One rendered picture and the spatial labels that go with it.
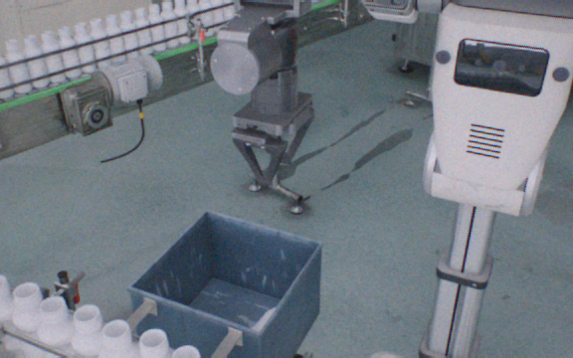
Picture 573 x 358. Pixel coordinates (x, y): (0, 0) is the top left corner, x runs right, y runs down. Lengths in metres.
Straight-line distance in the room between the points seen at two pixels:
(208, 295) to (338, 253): 1.38
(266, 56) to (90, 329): 0.51
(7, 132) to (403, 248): 1.79
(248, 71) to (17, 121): 1.58
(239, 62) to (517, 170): 0.68
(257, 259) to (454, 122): 0.62
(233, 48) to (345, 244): 2.37
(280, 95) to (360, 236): 2.32
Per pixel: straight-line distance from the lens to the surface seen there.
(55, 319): 1.00
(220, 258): 1.59
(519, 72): 1.10
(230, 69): 0.65
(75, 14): 4.82
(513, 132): 1.15
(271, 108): 0.73
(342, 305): 2.63
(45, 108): 2.19
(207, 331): 1.28
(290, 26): 0.71
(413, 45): 4.77
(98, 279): 2.87
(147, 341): 0.93
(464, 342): 1.51
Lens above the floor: 1.81
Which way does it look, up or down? 32 degrees down
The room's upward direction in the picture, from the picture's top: straight up
